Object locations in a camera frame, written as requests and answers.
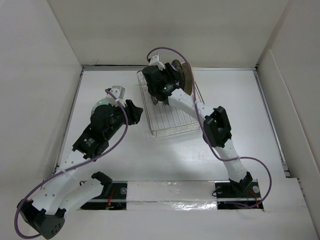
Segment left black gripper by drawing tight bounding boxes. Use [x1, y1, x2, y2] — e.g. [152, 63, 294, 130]
[105, 99, 142, 140]

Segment dark striped rim plate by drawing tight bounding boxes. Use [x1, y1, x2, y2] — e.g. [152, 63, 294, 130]
[171, 59, 185, 89]

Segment brown rim cream bowl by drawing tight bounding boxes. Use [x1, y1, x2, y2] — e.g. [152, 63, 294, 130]
[151, 96, 159, 106]

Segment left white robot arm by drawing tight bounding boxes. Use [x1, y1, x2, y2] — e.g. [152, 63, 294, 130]
[17, 99, 143, 240]

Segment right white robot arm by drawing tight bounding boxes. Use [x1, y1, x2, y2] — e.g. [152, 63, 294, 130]
[142, 63, 253, 198]

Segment beige wooden plate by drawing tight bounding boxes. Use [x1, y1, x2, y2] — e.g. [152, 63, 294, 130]
[181, 62, 193, 96]

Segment clear glass plate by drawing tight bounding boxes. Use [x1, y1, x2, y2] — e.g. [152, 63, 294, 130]
[91, 98, 109, 115]

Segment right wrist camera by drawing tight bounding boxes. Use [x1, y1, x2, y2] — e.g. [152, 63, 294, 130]
[148, 53, 166, 71]

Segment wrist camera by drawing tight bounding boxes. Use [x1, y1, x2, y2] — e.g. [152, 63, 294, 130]
[148, 53, 166, 71]
[105, 85, 126, 107]

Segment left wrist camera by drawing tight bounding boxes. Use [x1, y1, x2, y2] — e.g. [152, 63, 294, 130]
[105, 85, 126, 107]

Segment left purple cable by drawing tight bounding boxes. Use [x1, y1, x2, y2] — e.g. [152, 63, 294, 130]
[14, 87, 130, 238]

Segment wire dish rack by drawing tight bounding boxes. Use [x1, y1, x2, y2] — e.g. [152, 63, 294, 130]
[136, 70, 200, 138]

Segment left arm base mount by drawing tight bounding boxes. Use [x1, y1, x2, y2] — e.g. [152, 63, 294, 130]
[80, 181, 128, 211]

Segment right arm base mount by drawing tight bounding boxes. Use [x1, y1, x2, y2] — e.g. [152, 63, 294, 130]
[212, 180, 264, 210]

